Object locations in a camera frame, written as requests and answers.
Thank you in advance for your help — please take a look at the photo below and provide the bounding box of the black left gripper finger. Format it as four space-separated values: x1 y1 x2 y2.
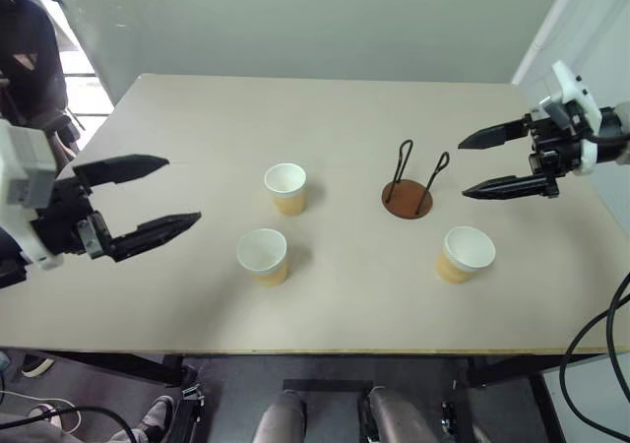
106 211 203 264
72 154 171 196

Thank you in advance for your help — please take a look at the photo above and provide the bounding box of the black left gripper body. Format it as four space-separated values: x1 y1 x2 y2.
31 175 113 261

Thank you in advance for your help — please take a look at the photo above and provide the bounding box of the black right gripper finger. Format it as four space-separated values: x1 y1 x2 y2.
457 115 535 151
461 171 549 201

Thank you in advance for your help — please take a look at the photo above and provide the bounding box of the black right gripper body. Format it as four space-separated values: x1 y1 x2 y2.
528 99 588 197

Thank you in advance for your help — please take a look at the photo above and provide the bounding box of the tan paper cup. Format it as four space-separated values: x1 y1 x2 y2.
234 227 289 288
434 225 497 285
263 162 308 217

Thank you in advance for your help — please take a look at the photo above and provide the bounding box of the person in dark clothes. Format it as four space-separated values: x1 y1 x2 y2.
0 0 86 161

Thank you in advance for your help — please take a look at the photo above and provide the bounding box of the black shoe white sole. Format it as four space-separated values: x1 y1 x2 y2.
21 353 56 378

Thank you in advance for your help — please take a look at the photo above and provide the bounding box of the grey shoe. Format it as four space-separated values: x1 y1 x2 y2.
140 395 176 435

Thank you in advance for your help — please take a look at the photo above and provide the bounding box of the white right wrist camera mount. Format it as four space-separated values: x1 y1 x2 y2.
536 60 604 176

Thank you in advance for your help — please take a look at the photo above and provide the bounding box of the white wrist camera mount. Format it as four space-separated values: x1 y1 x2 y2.
0 117 65 272
536 60 604 176

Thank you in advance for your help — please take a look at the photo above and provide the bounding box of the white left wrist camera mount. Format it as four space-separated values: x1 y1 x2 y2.
0 117 65 272

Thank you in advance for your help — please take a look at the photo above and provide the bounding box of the brown wire cup holder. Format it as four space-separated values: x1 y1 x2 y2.
381 139 451 221

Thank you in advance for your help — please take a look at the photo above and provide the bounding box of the black table frame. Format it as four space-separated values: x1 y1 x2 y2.
41 349 567 443

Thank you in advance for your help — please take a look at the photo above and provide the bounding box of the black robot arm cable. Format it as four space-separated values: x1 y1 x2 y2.
559 307 630 442
605 271 630 401

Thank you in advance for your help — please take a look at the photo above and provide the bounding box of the black floor cable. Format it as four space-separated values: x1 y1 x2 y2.
0 405 140 443

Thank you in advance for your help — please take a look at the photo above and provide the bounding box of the white floor cable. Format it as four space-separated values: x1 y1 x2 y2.
0 391 83 431

